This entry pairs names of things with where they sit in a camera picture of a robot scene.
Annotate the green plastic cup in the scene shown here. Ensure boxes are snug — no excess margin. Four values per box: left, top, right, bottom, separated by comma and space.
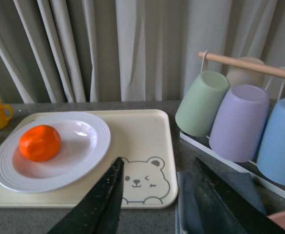
175, 71, 230, 137

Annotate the orange mandarin fruit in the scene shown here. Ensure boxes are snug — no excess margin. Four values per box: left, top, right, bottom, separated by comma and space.
19, 125, 61, 162

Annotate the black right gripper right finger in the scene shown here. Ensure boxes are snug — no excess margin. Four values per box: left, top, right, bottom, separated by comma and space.
193, 157, 285, 234

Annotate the purple plastic cup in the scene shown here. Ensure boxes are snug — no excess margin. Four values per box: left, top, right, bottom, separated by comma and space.
209, 84, 269, 162

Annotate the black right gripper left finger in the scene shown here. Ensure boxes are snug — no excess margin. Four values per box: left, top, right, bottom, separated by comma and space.
48, 157, 124, 234

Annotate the grey white curtain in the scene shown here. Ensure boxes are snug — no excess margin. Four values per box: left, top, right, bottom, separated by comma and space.
0, 0, 285, 103

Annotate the white ridged plate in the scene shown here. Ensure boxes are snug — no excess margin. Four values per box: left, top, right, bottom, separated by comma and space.
0, 112, 111, 193

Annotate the cream bear tray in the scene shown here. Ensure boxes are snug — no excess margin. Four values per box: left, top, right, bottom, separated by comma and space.
0, 110, 178, 209

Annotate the white cup rack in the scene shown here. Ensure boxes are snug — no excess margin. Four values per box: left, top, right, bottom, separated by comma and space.
179, 51, 285, 199

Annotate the beige plastic cup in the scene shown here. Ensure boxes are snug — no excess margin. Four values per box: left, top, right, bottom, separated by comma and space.
226, 66, 265, 88

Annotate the grey folded cloth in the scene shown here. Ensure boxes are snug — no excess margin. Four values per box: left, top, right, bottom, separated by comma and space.
175, 171, 267, 234

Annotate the blue plastic cup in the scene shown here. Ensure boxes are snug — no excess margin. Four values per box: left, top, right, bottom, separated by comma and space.
257, 98, 285, 186

